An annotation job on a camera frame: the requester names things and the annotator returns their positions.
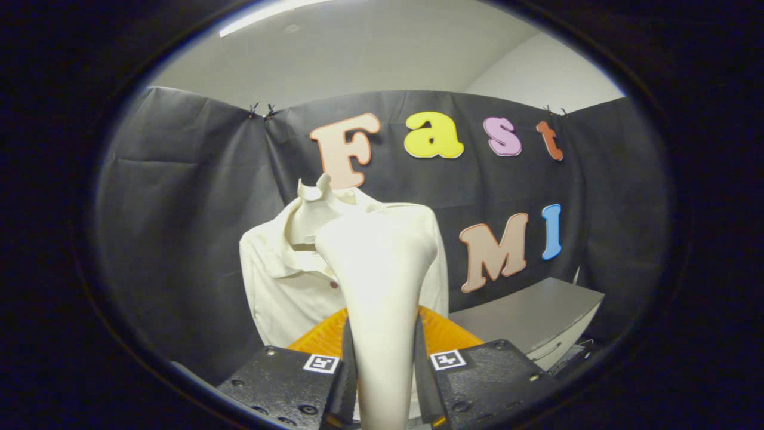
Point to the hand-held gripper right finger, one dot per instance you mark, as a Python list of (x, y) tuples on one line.
[(495, 376)]

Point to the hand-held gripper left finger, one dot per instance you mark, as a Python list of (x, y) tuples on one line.
[(280, 382)]

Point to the cream button-up shirt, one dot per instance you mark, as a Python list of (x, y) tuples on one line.
[(280, 298)]

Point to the cream plastic clothes hanger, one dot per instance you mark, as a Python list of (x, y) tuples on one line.
[(310, 215)]

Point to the grey and white cabinet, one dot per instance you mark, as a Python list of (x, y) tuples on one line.
[(537, 316)]

